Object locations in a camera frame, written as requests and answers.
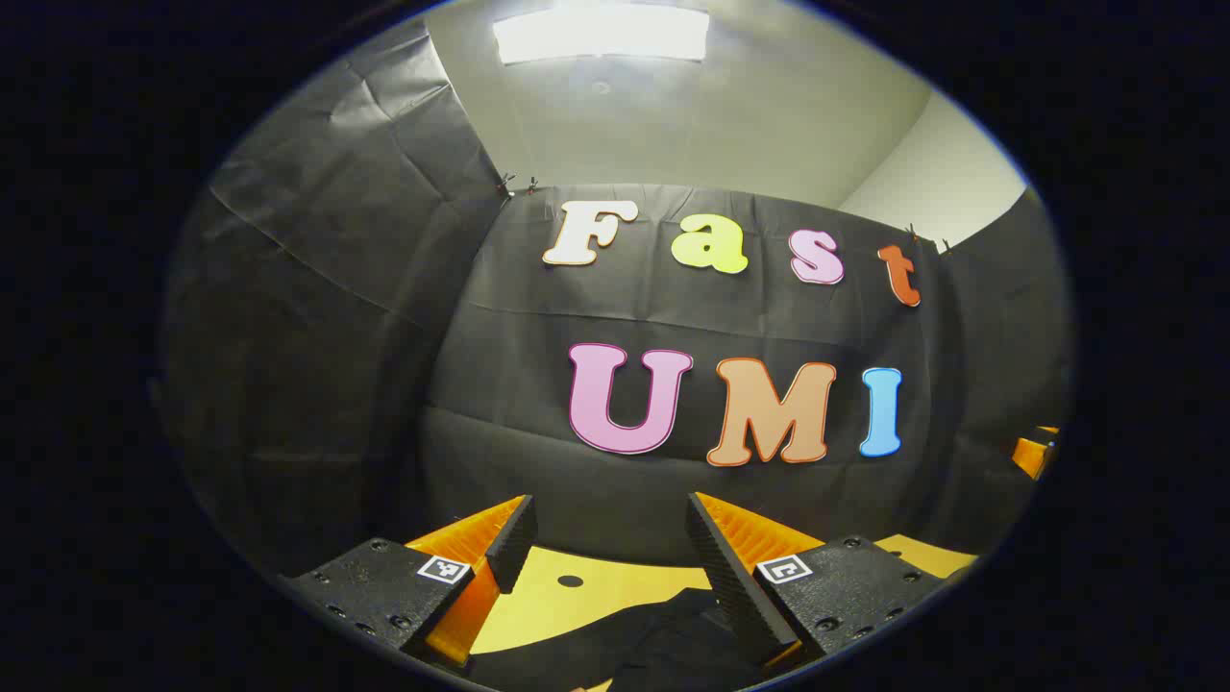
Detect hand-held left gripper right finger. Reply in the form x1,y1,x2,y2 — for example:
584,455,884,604
684,491,948,671

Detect black buttoned garment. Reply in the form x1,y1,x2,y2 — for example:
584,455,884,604
465,587,772,692

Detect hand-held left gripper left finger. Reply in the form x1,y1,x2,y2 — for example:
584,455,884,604
279,494,540,674

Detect black backdrop cloth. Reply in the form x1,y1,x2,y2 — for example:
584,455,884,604
157,17,1074,580

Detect ceiling light panel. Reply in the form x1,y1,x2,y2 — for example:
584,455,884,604
491,4,713,67

